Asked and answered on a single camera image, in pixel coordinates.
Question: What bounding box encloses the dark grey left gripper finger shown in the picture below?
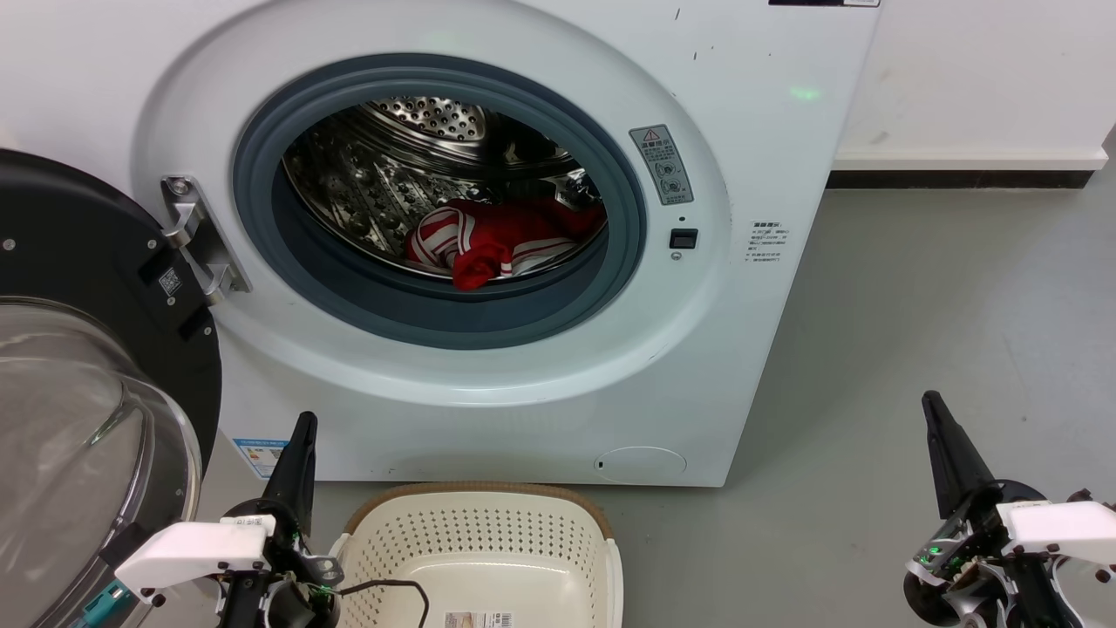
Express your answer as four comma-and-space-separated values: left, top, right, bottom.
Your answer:
260, 412, 319, 537

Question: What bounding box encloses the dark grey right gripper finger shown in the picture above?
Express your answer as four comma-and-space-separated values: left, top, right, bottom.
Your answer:
922, 391, 997, 520

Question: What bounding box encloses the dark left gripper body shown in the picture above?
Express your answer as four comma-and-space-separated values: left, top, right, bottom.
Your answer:
218, 497, 345, 628

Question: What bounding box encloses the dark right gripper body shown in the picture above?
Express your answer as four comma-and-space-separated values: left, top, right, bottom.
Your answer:
902, 480, 1082, 628

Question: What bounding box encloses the red and white striped garment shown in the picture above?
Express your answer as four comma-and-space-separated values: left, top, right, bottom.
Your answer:
405, 198, 607, 292

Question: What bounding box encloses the cream perforated laundry basket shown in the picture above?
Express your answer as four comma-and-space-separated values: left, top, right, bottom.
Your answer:
330, 481, 624, 628

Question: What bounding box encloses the stainless steel washing machine drum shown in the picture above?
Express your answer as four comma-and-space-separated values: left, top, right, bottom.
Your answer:
281, 96, 609, 282

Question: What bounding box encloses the washing machine door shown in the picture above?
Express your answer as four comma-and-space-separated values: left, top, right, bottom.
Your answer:
0, 148, 223, 628

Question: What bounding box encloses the blue white energy label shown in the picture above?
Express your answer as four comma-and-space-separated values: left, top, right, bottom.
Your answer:
232, 438, 289, 481

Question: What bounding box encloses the grey rubber door gasket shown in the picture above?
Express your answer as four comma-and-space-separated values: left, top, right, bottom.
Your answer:
231, 54, 648, 352

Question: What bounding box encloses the white front-load washing machine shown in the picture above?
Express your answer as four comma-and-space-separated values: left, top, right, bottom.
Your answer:
0, 0, 881, 488

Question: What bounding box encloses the silver metal door hinge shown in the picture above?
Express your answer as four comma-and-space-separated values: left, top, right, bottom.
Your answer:
161, 174, 252, 306

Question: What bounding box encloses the white text notice sticker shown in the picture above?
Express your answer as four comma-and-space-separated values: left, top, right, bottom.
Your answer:
745, 220, 790, 265

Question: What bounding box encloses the round white filter cover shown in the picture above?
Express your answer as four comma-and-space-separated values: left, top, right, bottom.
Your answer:
595, 447, 688, 485

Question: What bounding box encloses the grey warning sticker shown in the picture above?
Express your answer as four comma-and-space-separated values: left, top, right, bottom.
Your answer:
629, 124, 696, 207

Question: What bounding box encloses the thin black cable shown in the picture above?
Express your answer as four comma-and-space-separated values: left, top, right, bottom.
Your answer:
336, 579, 432, 628

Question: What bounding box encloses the white and dark wall baseboard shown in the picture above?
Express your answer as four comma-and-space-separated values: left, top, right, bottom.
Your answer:
827, 148, 1110, 190

